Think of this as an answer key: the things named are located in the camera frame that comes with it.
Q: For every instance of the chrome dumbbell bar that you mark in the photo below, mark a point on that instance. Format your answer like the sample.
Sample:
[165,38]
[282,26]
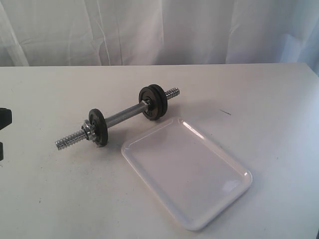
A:
[113,120]

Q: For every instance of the black weight plate end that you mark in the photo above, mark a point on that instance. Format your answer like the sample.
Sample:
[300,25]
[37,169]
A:
[152,97]

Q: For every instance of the white backdrop curtain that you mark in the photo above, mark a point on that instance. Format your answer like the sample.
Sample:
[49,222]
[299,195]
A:
[158,32]

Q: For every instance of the white rectangular tray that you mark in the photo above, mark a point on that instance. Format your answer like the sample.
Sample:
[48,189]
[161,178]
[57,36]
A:
[193,177]

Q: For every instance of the black weight plate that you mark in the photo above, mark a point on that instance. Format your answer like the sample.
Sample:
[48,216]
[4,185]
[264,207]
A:
[98,122]
[163,98]

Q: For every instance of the chrome spinlock collar nut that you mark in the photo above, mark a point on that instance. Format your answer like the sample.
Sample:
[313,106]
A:
[89,131]

